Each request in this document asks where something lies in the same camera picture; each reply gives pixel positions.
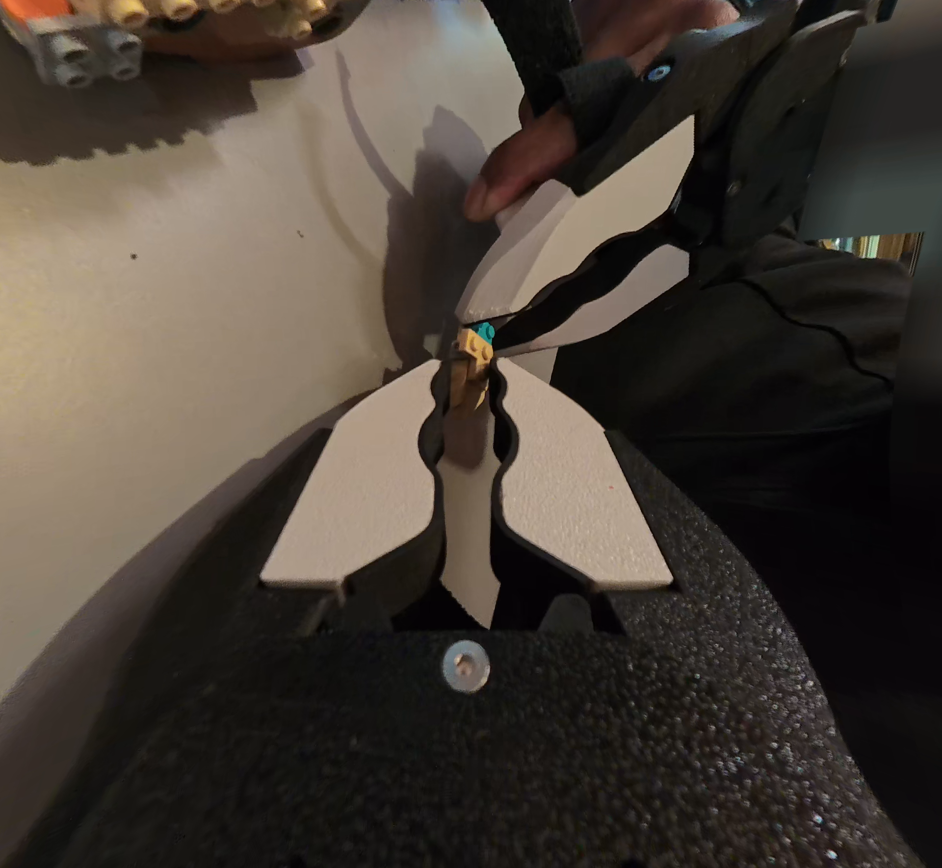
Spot tan corner toy plate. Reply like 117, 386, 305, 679
452, 327, 496, 369

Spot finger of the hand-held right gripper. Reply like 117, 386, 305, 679
455, 114, 699, 328
492, 217, 693, 383

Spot person's right hand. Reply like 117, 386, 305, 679
464, 0, 743, 223

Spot light grey desk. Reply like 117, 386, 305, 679
0, 0, 560, 847

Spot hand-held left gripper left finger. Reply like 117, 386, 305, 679
259, 359, 450, 598

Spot tan claw toy plate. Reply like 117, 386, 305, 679
449, 360, 490, 413

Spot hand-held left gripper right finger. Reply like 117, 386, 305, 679
488, 357, 675, 595

